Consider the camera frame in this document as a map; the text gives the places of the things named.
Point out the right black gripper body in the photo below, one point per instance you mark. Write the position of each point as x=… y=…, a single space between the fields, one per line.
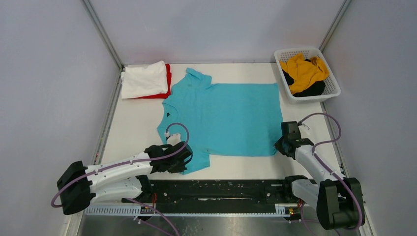
x=280 y=144

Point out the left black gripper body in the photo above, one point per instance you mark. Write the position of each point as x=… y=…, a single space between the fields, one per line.
x=177 y=166

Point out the turquoise t-shirt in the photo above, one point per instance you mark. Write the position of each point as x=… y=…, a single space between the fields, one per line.
x=222 y=119

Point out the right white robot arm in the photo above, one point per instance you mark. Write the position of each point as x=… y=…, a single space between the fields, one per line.
x=336 y=199

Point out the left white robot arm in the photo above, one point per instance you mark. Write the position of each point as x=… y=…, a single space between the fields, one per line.
x=80 y=185

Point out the black t-shirt in basket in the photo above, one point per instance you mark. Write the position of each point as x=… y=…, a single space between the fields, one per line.
x=312 y=91

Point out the white plastic basket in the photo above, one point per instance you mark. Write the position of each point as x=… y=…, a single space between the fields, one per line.
x=332 y=89

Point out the yellow t-shirt in basket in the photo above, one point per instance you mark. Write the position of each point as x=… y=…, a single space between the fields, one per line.
x=304 y=72

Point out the white folded t-shirt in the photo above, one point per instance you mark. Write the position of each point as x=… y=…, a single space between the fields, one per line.
x=144 y=80

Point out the red folded t-shirt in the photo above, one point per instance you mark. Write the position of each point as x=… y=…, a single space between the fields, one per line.
x=162 y=95

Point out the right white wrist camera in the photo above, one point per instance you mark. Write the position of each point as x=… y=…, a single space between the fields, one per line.
x=303 y=126

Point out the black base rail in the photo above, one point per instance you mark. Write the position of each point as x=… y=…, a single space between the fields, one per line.
x=199 y=193

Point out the right table edge rail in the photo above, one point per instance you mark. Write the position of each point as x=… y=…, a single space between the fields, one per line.
x=334 y=133

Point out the table edge rail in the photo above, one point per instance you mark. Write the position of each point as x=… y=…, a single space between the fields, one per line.
x=108 y=118
x=334 y=133

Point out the white slotted cable duct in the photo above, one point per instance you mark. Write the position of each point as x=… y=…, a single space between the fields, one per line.
x=274 y=210

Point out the left table edge rail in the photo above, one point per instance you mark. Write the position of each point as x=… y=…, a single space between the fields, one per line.
x=108 y=118

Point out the right corner aluminium post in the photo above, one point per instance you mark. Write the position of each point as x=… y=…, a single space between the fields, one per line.
x=337 y=19

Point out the corner aluminium post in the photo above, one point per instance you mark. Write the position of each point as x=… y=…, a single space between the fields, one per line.
x=102 y=33
x=337 y=19

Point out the left corner aluminium post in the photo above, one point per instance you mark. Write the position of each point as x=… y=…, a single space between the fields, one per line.
x=102 y=33

